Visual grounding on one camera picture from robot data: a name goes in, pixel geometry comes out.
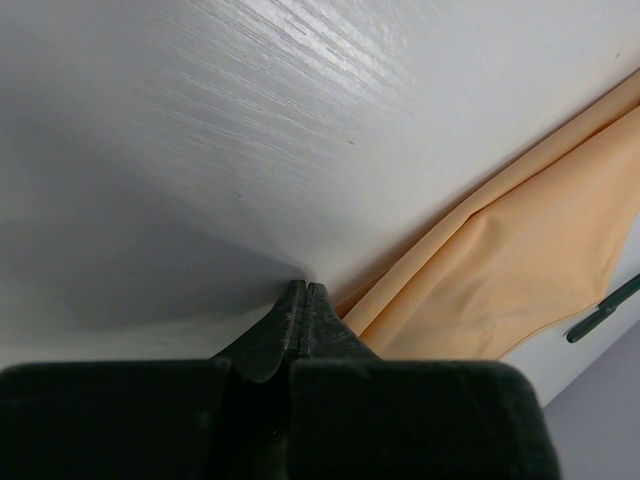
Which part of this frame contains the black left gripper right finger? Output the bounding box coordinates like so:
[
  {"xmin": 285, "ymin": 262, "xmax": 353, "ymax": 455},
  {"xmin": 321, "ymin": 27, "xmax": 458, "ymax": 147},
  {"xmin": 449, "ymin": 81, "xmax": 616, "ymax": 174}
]
[{"xmin": 287, "ymin": 284, "xmax": 558, "ymax": 479}]

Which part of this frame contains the gold fork black handle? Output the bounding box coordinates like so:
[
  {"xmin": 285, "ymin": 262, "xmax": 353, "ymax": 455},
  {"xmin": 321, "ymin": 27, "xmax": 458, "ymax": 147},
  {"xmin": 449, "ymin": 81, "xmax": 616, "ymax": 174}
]
[{"xmin": 566, "ymin": 274, "xmax": 640, "ymax": 344}]

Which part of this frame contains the peach cloth napkin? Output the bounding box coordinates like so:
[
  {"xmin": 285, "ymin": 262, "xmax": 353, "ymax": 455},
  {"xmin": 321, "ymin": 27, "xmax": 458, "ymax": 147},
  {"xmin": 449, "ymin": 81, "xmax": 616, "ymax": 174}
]
[{"xmin": 338, "ymin": 75, "xmax": 639, "ymax": 360}]

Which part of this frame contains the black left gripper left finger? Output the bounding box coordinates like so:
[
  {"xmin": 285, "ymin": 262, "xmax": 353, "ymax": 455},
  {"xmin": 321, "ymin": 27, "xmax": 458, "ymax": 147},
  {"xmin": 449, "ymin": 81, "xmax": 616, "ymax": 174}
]
[{"xmin": 1, "ymin": 281, "xmax": 306, "ymax": 479}]

